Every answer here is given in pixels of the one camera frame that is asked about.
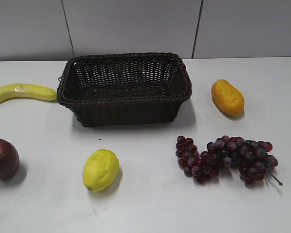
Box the purple grape bunch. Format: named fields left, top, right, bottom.
left=175, top=135, right=283, bottom=186

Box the black woven basket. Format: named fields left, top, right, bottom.
left=57, top=52, right=192, bottom=127

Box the yellow lemon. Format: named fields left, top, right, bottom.
left=82, top=149, right=120, bottom=192

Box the orange mango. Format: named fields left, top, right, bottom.
left=211, top=79, right=244, bottom=117

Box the yellow banana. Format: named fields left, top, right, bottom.
left=0, top=83, right=57, bottom=103

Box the red apple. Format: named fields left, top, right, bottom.
left=0, top=139, right=20, bottom=181

